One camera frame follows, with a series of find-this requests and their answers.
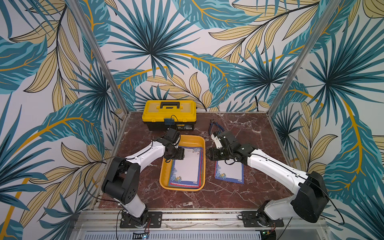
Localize blue floral stationery paper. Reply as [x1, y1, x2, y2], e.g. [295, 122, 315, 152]
[215, 161, 244, 184]
[168, 146, 204, 186]

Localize yellow plastic tray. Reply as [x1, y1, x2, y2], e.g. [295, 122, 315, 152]
[159, 135, 206, 192]

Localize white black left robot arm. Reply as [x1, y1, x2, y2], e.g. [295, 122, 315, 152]
[102, 129, 185, 227]

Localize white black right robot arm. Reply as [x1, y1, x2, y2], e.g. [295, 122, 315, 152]
[207, 131, 329, 227]

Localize stack of stationery papers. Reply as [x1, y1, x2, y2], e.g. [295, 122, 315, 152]
[167, 146, 205, 189]

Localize yellow black toolbox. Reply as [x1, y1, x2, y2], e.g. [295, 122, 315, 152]
[142, 100, 197, 131]

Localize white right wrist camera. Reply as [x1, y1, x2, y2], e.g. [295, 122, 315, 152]
[211, 134, 223, 149]

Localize blue handled pliers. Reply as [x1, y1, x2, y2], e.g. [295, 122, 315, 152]
[209, 120, 225, 135]

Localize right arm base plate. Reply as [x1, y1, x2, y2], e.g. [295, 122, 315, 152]
[237, 211, 284, 228]

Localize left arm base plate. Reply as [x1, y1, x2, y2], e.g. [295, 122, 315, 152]
[120, 211, 163, 229]

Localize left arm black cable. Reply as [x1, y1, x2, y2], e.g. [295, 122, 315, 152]
[83, 155, 121, 203]

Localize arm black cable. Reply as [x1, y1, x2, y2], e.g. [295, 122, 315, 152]
[83, 155, 121, 203]
[251, 152, 346, 226]

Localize aluminium front rail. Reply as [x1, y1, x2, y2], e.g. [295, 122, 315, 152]
[71, 209, 331, 238]

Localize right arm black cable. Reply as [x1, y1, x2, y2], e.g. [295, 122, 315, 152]
[251, 152, 346, 226]

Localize aluminium left corner post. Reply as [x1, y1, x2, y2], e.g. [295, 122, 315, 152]
[68, 0, 129, 116]

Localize aluminium corner post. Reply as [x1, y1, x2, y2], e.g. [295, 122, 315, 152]
[267, 0, 341, 118]
[68, 0, 129, 116]

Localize aluminium right corner post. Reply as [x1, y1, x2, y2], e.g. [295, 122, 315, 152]
[267, 0, 341, 118]

